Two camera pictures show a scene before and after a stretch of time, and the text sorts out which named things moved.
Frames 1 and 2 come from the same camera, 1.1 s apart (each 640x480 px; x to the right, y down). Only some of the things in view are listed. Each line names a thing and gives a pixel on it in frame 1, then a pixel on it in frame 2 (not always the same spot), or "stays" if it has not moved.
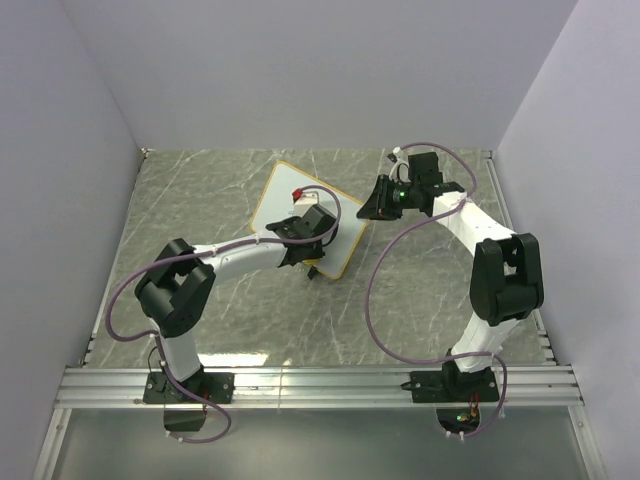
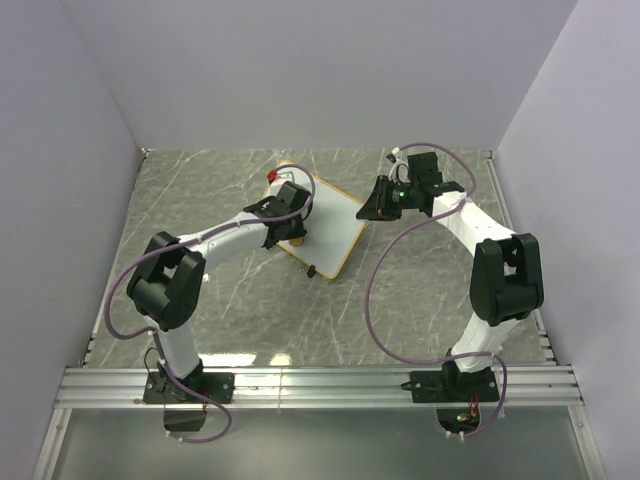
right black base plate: [451, 385] stays
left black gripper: [318, 252] to [299, 231]
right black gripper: [378, 206] stays
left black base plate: [215, 387] stays
